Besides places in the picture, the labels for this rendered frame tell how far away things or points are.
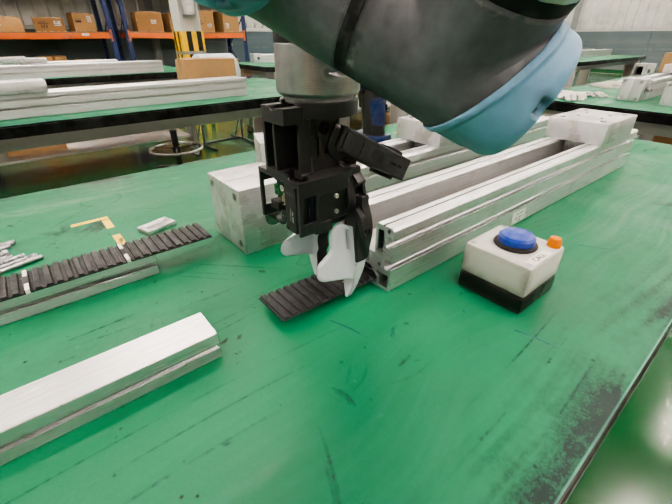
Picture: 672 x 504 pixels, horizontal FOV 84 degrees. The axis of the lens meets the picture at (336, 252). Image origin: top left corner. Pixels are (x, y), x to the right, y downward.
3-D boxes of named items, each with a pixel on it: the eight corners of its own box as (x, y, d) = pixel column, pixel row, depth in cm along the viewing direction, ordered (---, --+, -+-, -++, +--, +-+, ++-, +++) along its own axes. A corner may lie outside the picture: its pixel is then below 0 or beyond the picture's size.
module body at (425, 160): (299, 236, 58) (296, 183, 54) (266, 215, 65) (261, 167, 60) (543, 149, 102) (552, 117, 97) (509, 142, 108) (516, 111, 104)
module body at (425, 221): (388, 293, 45) (394, 230, 41) (336, 259, 52) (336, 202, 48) (624, 166, 89) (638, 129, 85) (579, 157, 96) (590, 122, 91)
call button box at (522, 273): (518, 316, 41) (533, 267, 38) (445, 277, 48) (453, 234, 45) (551, 289, 46) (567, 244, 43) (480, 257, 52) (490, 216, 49)
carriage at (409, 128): (437, 162, 72) (442, 125, 69) (395, 150, 80) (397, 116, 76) (483, 148, 81) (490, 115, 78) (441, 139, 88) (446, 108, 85)
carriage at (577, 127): (596, 160, 73) (609, 124, 70) (540, 149, 81) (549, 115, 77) (625, 147, 82) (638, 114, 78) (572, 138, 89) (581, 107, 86)
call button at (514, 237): (521, 261, 41) (526, 245, 40) (488, 247, 44) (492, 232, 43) (539, 249, 43) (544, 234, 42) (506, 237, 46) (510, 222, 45)
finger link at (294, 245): (273, 273, 46) (276, 211, 41) (312, 257, 50) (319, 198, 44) (287, 288, 45) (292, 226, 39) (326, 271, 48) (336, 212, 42)
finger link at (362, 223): (336, 257, 42) (324, 180, 39) (348, 252, 43) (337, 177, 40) (364, 266, 38) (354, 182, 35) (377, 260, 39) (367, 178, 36)
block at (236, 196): (255, 262, 51) (246, 196, 47) (217, 230, 60) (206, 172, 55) (308, 242, 56) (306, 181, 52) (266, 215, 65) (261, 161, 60)
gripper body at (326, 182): (262, 219, 40) (248, 98, 34) (325, 199, 45) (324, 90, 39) (303, 246, 35) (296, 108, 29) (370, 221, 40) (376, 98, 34)
